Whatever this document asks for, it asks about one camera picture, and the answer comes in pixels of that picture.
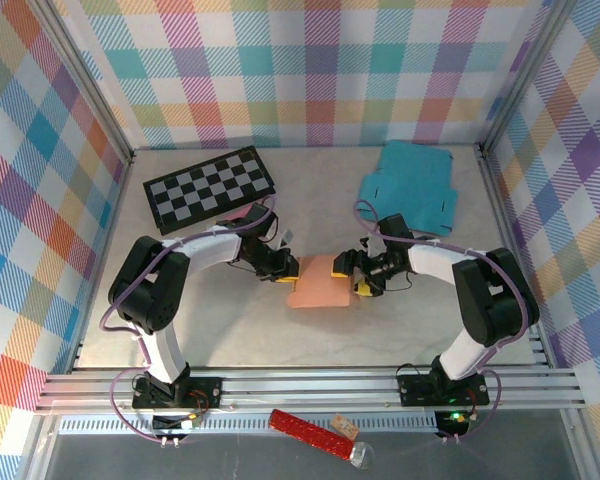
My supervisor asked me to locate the pink paper box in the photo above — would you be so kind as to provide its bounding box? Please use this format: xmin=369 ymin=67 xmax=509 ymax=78
xmin=286 ymin=254 xmax=362 ymax=311

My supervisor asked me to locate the blue paper box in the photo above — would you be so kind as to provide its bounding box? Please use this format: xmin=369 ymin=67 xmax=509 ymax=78
xmin=357 ymin=141 xmax=460 ymax=238

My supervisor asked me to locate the pink toy microphone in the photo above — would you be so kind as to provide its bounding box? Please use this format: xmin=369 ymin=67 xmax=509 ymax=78
xmin=215 ymin=203 xmax=255 ymax=225

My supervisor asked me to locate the black grey chessboard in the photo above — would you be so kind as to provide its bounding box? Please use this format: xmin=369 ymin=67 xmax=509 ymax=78
xmin=142 ymin=145 xmax=278 ymax=237

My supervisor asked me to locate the red glitter toy microphone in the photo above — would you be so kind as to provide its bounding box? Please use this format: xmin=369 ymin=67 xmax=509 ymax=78
xmin=269 ymin=408 xmax=376 ymax=471

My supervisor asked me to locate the black controller board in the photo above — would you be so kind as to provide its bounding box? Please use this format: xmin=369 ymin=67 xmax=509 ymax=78
xmin=151 ymin=413 xmax=202 ymax=437
xmin=435 ymin=408 xmax=472 ymax=437

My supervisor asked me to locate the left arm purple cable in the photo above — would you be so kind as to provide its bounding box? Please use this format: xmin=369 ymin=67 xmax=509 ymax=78
xmin=98 ymin=193 xmax=281 ymax=444

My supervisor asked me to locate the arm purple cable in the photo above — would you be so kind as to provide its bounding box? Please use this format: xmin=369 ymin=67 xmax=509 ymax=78
xmin=353 ymin=198 xmax=541 ymax=444
xmin=98 ymin=193 xmax=281 ymax=444

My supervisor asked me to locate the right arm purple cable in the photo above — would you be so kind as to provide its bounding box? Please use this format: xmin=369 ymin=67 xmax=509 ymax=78
xmin=353 ymin=198 xmax=541 ymax=444

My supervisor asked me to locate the aluminium mounting rail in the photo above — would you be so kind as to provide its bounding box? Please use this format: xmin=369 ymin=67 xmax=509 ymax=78
xmin=34 ymin=366 xmax=589 ymax=415

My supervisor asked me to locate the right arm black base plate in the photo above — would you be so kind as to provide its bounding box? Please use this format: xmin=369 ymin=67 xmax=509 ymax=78
xmin=397 ymin=370 xmax=491 ymax=407

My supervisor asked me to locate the aluminium side rail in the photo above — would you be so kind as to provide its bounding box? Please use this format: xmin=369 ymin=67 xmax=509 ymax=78
xmin=474 ymin=143 xmax=556 ymax=370

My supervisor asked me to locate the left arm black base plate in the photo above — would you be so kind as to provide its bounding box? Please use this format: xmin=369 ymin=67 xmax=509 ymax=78
xmin=131 ymin=375 xmax=223 ymax=412

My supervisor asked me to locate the slotted cable duct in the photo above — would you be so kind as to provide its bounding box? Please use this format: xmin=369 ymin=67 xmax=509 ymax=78
xmin=58 ymin=412 xmax=444 ymax=435

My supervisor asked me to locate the aluminium frame post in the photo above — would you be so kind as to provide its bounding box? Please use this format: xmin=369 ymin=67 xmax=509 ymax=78
xmin=477 ymin=0 xmax=576 ymax=154
xmin=27 ymin=0 xmax=135 ymax=164

